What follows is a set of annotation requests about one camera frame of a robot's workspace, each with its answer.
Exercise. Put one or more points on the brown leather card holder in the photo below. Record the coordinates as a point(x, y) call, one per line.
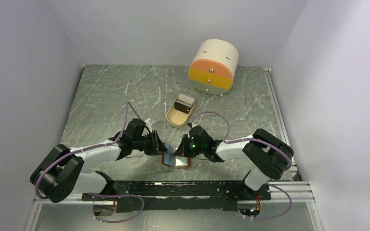
point(170, 160)

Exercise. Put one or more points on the round mini drawer cabinet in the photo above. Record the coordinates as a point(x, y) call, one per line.
point(213, 68)

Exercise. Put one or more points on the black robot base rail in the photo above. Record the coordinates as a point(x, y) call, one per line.
point(129, 196)

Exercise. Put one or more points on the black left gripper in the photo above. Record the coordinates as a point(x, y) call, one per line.
point(157, 147)

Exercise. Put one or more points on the beige oval card tray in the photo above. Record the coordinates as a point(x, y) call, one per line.
point(176, 118)

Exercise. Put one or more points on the stack of credit cards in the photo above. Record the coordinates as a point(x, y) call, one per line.
point(184, 103)

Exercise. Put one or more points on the aluminium frame rail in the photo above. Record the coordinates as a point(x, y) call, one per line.
point(311, 206)

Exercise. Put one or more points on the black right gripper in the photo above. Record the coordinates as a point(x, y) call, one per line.
point(182, 150)

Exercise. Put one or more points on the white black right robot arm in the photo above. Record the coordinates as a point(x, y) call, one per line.
point(271, 156)

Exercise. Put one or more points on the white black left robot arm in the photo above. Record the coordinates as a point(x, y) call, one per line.
point(64, 170)

